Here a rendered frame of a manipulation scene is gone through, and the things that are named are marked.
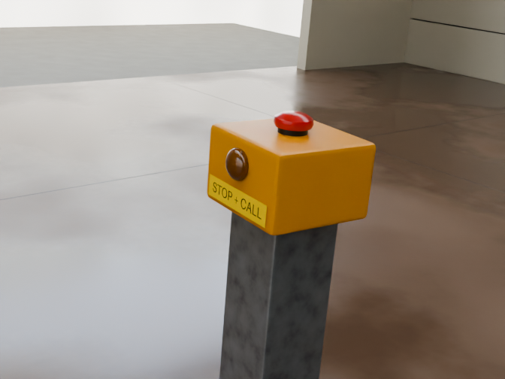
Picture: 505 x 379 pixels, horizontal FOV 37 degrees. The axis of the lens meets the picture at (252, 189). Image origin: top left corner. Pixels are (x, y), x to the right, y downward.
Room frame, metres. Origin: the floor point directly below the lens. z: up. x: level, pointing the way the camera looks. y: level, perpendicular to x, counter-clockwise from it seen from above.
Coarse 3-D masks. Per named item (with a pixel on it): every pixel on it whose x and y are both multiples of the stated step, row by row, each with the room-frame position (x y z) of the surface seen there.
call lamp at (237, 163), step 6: (234, 150) 0.68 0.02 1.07; (240, 150) 0.68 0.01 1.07; (228, 156) 0.68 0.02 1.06; (234, 156) 0.68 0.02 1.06; (240, 156) 0.67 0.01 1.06; (246, 156) 0.68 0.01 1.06; (228, 162) 0.68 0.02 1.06; (234, 162) 0.67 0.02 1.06; (240, 162) 0.67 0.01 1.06; (246, 162) 0.67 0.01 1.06; (228, 168) 0.68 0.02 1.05; (234, 168) 0.67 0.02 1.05; (240, 168) 0.67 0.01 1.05; (246, 168) 0.67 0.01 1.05; (228, 174) 0.68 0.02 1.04; (234, 174) 0.67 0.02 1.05; (240, 174) 0.67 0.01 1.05; (246, 174) 0.67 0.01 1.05
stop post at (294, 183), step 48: (240, 144) 0.69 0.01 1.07; (288, 144) 0.67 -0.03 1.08; (336, 144) 0.69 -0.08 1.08; (240, 192) 0.68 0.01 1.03; (288, 192) 0.64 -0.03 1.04; (336, 192) 0.68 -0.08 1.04; (240, 240) 0.71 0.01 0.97; (288, 240) 0.67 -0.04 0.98; (240, 288) 0.70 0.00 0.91; (288, 288) 0.68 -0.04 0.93; (240, 336) 0.70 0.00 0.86; (288, 336) 0.68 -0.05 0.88
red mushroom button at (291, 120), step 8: (288, 112) 0.72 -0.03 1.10; (296, 112) 0.72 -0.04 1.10; (280, 120) 0.71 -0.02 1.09; (288, 120) 0.70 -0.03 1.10; (296, 120) 0.70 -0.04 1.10; (304, 120) 0.71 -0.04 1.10; (312, 120) 0.71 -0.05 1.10; (280, 128) 0.71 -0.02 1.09; (288, 128) 0.70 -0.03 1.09; (296, 128) 0.70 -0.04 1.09; (304, 128) 0.70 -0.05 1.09
